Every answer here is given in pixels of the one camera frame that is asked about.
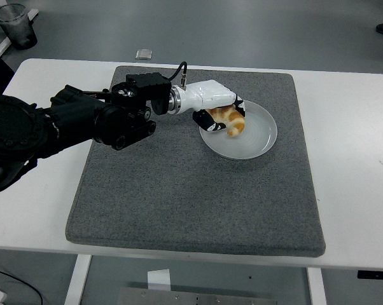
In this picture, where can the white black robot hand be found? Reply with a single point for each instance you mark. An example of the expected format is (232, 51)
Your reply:
(210, 93)

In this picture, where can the golden croissant bread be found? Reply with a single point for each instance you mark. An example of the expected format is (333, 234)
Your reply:
(236, 124)

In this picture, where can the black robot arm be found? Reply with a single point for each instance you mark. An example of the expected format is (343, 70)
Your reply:
(73, 114)

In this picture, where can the round white plate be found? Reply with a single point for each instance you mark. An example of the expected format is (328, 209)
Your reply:
(258, 139)

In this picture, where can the grey metal plate with screws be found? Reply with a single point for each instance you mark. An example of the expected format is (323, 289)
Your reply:
(194, 298)

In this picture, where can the silver square floor socket cover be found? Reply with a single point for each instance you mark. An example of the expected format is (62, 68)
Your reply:
(143, 54)

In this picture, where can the grey felt mat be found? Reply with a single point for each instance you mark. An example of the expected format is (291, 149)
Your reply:
(178, 197)

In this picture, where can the white furniture foot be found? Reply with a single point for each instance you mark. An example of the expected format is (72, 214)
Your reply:
(2, 46)
(34, 12)

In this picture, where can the black mesh waste bin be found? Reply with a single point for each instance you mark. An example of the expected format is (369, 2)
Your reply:
(19, 28)

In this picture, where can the white table leg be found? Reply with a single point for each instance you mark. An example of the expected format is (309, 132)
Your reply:
(78, 279)
(316, 286)

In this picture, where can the black table control panel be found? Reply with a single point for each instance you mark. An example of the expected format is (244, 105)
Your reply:
(376, 274)

